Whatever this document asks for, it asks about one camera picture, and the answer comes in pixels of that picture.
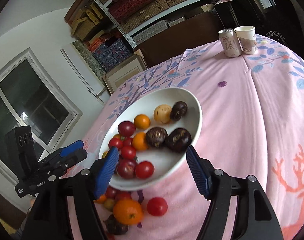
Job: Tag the white leaning board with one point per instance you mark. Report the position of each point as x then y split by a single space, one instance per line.
82 67

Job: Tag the stack of woven flat boxes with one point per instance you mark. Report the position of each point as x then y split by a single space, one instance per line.
147 7

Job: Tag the dark red plum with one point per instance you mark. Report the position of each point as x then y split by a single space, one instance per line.
126 168
126 128

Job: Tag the brown wooden board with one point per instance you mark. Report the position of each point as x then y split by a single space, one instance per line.
177 37

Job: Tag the orange tangerine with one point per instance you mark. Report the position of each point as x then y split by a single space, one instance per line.
128 211
116 136
101 199

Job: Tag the beige picture frame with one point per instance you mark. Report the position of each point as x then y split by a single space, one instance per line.
122 77

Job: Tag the stack of blue patterned boxes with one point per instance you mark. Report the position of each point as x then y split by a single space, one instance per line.
112 53

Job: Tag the white framed window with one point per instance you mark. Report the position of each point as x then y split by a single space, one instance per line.
29 105

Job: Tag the small yellow-green plum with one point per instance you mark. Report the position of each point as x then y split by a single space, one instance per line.
109 204

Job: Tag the white ceramic plate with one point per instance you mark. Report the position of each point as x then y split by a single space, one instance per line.
167 160

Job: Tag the white drink can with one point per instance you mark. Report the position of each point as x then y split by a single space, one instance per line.
229 43

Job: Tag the pink printed tablecloth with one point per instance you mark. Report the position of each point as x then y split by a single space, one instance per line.
242 120

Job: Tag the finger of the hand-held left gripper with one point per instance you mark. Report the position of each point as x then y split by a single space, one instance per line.
67 150
74 158

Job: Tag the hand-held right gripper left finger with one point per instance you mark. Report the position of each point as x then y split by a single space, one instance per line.
106 171

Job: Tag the stack of wooden boxes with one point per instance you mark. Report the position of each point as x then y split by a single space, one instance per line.
84 17

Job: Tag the green marble slab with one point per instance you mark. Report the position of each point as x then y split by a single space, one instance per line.
92 60

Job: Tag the small smooth orange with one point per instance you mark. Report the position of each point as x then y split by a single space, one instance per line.
140 141
142 121

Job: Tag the white paper cup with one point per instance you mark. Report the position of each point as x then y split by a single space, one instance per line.
247 40

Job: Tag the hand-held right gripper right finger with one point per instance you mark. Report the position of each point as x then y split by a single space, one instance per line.
197 173

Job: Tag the white metal shelf rack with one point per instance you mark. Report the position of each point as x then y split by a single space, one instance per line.
109 12

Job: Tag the black panel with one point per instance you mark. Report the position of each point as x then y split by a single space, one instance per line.
262 17

